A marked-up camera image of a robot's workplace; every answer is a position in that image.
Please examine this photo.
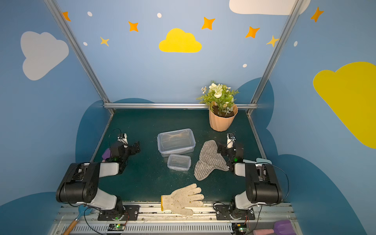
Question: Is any purple silicone spatula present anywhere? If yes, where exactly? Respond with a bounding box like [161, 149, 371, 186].
[102, 148, 111, 162]

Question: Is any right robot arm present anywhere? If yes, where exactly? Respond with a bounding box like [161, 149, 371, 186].
[217, 144, 284, 220]

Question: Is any blue rake wooden handle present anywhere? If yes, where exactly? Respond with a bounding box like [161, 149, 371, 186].
[63, 205, 92, 235]

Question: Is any potted artificial flower plant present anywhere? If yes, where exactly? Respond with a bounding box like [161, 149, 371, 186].
[197, 81, 239, 132]

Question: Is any aluminium front rail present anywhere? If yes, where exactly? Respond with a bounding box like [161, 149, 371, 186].
[48, 201, 303, 235]

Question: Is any purple pink toy shovel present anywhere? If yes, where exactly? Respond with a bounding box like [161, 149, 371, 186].
[253, 220, 297, 235]

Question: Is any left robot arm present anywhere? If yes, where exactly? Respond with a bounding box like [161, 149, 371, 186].
[56, 142, 141, 221]

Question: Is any large clear lunch box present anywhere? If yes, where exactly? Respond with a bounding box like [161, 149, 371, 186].
[157, 128, 196, 158]

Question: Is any aluminium frame left post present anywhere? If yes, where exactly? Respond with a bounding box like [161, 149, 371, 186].
[44, 0, 110, 104]

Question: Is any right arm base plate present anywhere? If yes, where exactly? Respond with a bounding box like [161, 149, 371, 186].
[213, 203, 255, 221]

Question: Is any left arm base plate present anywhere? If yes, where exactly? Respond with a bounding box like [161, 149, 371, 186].
[98, 205, 140, 221]

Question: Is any teal silicone spatula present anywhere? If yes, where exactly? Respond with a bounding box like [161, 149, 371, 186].
[243, 158, 272, 164]

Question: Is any circuit board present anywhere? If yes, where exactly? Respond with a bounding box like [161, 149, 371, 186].
[231, 223, 250, 235]
[107, 224, 126, 232]

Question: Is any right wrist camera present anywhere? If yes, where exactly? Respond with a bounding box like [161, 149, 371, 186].
[226, 133, 236, 149]

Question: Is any right circuit board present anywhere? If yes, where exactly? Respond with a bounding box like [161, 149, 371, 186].
[231, 223, 250, 235]

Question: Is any small clear lunch box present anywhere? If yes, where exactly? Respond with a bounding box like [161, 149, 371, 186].
[167, 154, 192, 171]

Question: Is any aluminium frame right post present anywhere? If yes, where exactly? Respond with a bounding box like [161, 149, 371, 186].
[247, 0, 305, 118]

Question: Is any left circuit board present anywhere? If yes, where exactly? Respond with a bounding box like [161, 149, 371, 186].
[107, 224, 126, 232]

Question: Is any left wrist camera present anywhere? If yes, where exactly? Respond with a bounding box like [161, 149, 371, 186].
[117, 133, 128, 146]

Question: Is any aluminium frame post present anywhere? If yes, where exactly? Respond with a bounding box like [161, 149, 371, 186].
[247, 0, 305, 118]
[44, 0, 110, 104]

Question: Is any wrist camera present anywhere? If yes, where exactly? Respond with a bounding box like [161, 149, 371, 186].
[117, 133, 128, 146]
[226, 133, 236, 149]

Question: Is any aluminium frame rear bar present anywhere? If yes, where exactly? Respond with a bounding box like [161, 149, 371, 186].
[103, 102, 258, 110]

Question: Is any white knit work glove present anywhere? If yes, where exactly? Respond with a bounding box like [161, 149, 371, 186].
[161, 184, 204, 216]

